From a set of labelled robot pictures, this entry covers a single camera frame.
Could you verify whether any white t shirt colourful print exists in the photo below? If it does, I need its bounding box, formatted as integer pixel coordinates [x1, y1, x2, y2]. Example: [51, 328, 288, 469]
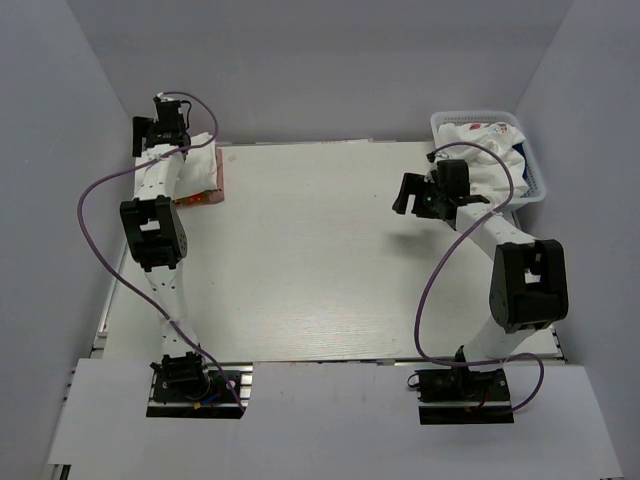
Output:
[437, 122, 528, 205]

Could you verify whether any white t shirt robot print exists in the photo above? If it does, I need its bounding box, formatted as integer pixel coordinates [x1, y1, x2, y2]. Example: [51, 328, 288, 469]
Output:
[134, 130, 220, 199]

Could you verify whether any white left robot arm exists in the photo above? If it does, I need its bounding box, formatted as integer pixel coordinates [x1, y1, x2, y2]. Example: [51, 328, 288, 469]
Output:
[120, 96, 197, 366]

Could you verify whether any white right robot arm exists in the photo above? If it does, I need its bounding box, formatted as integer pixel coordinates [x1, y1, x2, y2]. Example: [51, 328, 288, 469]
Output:
[392, 160, 569, 399]

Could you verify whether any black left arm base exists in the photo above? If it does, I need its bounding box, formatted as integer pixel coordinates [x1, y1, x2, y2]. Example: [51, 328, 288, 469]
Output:
[146, 366, 244, 420]

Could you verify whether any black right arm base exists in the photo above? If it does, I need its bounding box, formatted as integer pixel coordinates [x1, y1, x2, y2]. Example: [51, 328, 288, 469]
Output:
[407, 367, 514, 426]

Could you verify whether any folded pink t shirt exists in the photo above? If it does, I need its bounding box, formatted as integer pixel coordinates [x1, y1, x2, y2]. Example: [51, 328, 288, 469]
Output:
[174, 147, 225, 207]

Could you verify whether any blue t shirt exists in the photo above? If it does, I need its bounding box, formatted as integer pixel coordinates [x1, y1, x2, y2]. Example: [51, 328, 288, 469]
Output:
[513, 142, 529, 184]

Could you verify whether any white plastic basket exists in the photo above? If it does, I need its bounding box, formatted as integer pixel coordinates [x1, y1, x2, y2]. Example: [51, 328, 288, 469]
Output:
[430, 111, 546, 210]

